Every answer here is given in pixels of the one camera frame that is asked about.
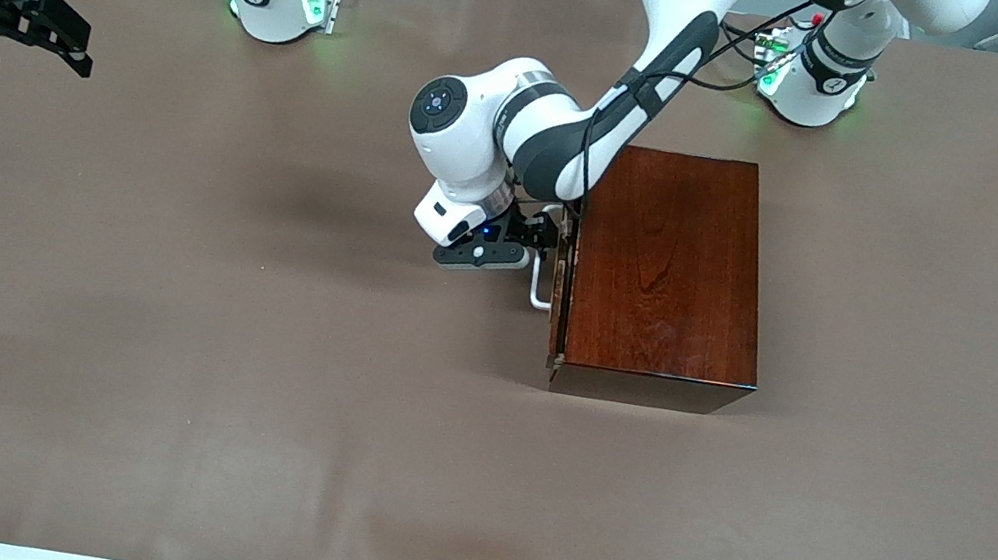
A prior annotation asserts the wooden drawer with white handle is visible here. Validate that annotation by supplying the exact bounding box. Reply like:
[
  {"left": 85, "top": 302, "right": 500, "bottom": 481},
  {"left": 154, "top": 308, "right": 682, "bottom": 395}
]
[{"left": 517, "top": 206, "right": 590, "bottom": 373}]

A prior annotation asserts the dark wooden drawer cabinet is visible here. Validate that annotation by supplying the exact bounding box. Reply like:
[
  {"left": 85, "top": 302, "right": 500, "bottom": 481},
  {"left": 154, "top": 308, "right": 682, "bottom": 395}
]
[{"left": 541, "top": 135, "right": 794, "bottom": 427}]

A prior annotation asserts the brown table mat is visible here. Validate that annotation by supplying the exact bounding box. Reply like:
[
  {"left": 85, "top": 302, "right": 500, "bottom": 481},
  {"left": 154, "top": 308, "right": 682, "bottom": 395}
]
[{"left": 0, "top": 0, "right": 998, "bottom": 560}]

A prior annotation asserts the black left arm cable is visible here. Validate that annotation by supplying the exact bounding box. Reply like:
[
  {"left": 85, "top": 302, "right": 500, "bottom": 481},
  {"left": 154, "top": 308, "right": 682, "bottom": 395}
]
[{"left": 566, "top": 0, "right": 820, "bottom": 252}]

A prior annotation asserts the black base cable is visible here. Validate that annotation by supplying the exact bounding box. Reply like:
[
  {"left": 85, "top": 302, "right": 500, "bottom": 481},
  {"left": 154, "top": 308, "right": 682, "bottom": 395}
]
[{"left": 713, "top": 8, "right": 792, "bottom": 73}]

